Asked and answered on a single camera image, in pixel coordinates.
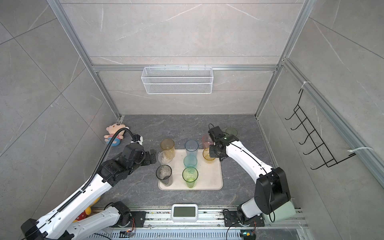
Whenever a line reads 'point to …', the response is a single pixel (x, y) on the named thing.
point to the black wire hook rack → (329, 160)
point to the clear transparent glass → (165, 157)
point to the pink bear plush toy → (111, 129)
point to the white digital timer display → (184, 213)
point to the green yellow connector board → (247, 234)
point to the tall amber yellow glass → (167, 145)
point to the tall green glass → (190, 174)
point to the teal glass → (190, 161)
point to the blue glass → (191, 147)
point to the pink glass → (207, 140)
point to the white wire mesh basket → (177, 80)
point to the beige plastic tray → (210, 175)
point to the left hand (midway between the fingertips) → (148, 149)
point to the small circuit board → (126, 234)
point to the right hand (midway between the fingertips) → (215, 151)
